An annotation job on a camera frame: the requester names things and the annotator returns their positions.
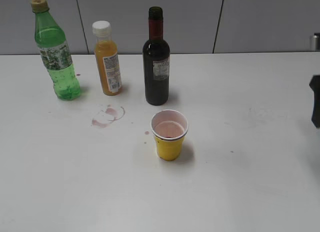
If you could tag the dark red wine bottle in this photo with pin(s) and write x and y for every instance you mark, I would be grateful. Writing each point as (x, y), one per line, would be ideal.
(156, 60)

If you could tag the green plastic soda bottle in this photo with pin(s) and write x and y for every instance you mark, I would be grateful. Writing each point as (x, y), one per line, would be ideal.
(54, 51)

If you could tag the yellow paper cup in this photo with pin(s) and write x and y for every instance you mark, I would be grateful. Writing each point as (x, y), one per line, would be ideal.
(169, 128)

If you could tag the orange juice bottle white cap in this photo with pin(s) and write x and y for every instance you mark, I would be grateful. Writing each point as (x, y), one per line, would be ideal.
(106, 54)

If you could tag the silver metal object at wall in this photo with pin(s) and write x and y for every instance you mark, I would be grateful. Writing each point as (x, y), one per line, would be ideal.
(314, 42)

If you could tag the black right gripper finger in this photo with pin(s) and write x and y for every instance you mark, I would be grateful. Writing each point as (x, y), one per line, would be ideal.
(315, 87)

